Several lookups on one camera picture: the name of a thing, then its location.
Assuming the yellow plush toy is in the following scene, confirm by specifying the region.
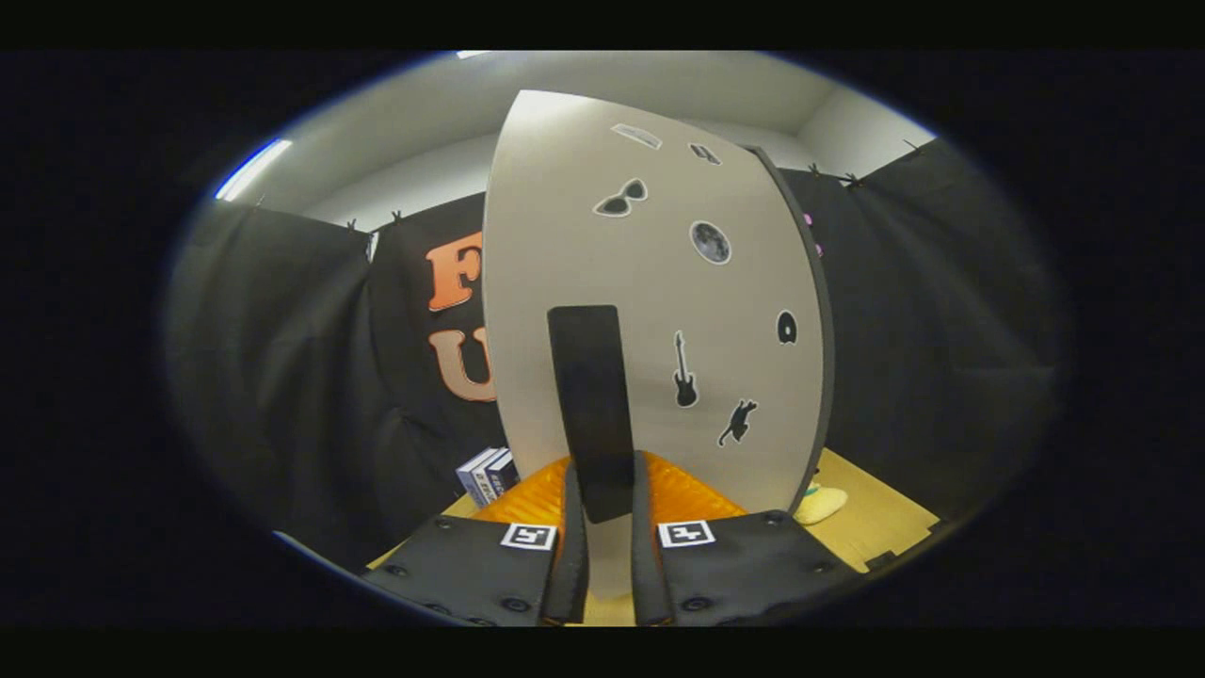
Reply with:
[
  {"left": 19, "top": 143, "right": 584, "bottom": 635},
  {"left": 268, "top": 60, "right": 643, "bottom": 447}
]
[{"left": 795, "top": 482, "right": 848, "bottom": 525}]

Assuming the light blue book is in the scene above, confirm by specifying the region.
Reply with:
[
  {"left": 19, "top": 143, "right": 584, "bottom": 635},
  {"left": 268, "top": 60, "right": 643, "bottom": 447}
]
[{"left": 457, "top": 450, "right": 490, "bottom": 508}]

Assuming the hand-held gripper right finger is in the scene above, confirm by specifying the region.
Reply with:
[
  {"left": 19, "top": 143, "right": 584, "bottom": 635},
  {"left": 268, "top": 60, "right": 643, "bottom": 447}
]
[{"left": 630, "top": 450, "right": 863, "bottom": 627}]

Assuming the black backdrop cloth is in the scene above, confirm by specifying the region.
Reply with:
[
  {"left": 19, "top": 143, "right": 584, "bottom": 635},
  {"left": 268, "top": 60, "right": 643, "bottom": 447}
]
[{"left": 168, "top": 139, "right": 1046, "bottom": 566}]

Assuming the grey cabinet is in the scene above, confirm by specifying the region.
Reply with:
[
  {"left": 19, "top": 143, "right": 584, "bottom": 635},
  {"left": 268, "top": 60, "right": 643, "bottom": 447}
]
[{"left": 748, "top": 146, "right": 836, "bottom": 514}]

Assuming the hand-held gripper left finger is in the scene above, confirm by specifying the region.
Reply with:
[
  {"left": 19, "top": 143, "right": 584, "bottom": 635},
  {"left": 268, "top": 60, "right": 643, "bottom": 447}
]
[{"left": 362, "top": 457, "right": 590, "bottom": 627}]

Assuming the white blue book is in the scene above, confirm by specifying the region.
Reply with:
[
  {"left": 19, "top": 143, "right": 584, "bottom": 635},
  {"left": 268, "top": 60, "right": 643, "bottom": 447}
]
[{"left": 471, "top": 448, "right": 506, "bottom": 505}]

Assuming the white cabinet door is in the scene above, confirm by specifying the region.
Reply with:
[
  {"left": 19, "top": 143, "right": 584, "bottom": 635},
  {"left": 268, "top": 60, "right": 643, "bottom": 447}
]
[{"left": 482, "top": 89, "right": 825, "bottom": 599}]

